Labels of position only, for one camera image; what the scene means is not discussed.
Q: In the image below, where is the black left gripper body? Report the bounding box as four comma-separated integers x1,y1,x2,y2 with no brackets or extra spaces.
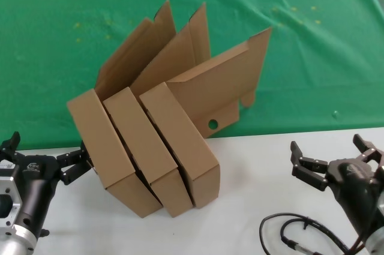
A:
13,154,63,235

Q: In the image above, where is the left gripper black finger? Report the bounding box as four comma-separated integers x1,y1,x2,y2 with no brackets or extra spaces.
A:
0,131,22,163
56,140,92,187

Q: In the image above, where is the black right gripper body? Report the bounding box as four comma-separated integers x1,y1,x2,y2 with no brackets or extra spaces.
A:
326,158,384,238

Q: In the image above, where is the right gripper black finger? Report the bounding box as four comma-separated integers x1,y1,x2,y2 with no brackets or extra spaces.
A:
352,133,384,165
289,140,331,192

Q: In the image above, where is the brown cardboard box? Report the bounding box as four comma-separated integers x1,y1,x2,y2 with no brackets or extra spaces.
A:
66,0,178,219
103,2,211,218
139,26,273,208

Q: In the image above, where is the green table cloth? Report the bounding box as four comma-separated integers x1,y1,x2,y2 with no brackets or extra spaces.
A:
0,0,384,151

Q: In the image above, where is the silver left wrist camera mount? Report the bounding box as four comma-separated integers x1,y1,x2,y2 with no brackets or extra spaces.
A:
0,161,23,229

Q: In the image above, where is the thick black cable loop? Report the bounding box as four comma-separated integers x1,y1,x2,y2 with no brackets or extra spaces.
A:
259,212,353,255

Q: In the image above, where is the thin black cable with connector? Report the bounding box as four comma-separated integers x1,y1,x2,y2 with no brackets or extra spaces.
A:
280,218,365,255

